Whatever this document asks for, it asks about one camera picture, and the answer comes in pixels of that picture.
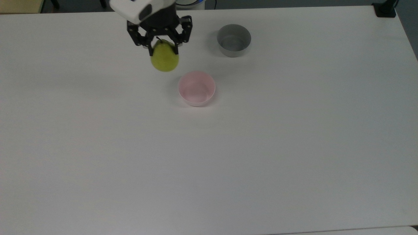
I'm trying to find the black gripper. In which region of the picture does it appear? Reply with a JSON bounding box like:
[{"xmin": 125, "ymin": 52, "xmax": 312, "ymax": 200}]
[{"xmin": 126, "ymin": 5, "xmax": 193, "ymax": 57}]

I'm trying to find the green pear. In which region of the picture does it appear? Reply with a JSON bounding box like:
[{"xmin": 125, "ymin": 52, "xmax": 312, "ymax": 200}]
[{"xmin": 150, "ymin": 39, "xmax": 180, "ymax": 72}]

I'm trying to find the pink bowl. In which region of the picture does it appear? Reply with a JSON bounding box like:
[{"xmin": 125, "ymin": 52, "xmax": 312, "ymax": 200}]
[{"xmin": 178, "ymin": 70, "xmax": 216, "ymax": 107}]

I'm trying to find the grey bowl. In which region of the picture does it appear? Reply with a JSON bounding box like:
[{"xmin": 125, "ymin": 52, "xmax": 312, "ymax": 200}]
[{"xmin": 217, "ymin": 24, "xmax": 252, "ymax": 58}]

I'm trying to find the yellow wooden furniture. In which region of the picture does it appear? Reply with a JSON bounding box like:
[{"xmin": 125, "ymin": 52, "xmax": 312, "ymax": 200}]
[{"xmin": 0, "ymin": 0, "xmax": 45, "ymax": 14}]

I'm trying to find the black table clamp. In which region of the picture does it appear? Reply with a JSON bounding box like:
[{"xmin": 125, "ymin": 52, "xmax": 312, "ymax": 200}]
[{"xmin": 372, "ymin": 0, "xmax": 399, "ymax": 18}]

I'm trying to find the white robot base blue ring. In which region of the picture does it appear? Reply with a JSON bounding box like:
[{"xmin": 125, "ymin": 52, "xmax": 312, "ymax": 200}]
[{"xmin": 176, "ymin": 0, "xmax": 206, "ymax": 10}]

